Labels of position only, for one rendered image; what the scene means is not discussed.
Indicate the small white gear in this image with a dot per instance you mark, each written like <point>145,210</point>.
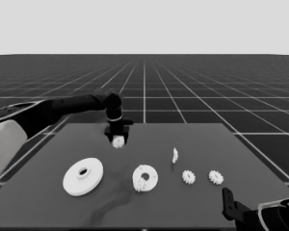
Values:
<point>120,143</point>
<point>137,187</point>
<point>191,179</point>
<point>219,179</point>

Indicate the large thick white disc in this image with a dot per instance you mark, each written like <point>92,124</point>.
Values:
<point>73,183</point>

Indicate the white round pinned carrier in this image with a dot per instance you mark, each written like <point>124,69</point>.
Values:
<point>152,179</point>

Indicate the small white T-shaped piece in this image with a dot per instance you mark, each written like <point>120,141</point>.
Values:
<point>175,155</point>

